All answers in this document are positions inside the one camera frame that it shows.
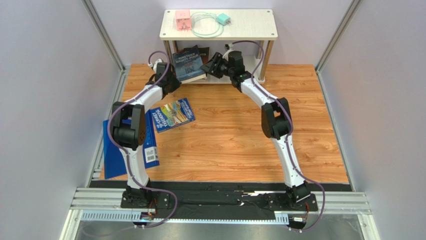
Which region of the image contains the white two-tier shelf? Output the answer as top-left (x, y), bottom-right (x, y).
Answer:
top-left (159, 9), bottom-right (278, 84)

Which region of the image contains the mint green charging cable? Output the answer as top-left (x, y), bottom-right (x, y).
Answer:
top-left (190, 11), bottom-right (225, 38)

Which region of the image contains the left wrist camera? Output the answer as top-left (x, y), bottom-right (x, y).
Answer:
top-left (148, 58), bottom-right (164, 73)

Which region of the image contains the mint green charger plug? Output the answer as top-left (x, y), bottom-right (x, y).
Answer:
top-left (216, 13), bottom-right (231, 26)

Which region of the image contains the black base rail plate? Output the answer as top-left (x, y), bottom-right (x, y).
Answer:
top-left (89, 180), bottom-right (352, 221)

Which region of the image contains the blue 91-storey treehouse book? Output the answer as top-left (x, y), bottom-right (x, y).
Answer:
top-left (149, 97), bottom-right (196, 133)

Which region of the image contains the blue clip file folder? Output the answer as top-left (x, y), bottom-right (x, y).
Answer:
top-left (103, 111), bottom-right (160, 179)

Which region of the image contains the dark three days book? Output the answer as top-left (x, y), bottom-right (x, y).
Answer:
top-left (198, 47), bottom-right (210, 65)

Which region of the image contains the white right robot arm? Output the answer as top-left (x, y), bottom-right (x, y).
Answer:
top-left (200, 51), bottom-right (311, 209)

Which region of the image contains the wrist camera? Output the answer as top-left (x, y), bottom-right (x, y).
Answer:
top-left (148, 58), bottom-right (164, 73)
top-left (222, 43), bottom-right (235, 60)

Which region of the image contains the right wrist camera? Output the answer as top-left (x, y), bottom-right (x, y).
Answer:
top-left (222, 43), bottom-right (235, 60)

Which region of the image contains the dark nineteen eighty-four book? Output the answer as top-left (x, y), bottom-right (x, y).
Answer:
top-left (172, 45), bottom-right (207, 84)

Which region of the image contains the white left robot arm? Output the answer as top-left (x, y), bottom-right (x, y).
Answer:
top-left (107, 62), bottom-right (181, 209)

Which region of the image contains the pink power cube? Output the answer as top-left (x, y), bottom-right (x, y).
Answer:
top-left (175, 9), bottom-right (192, 32)

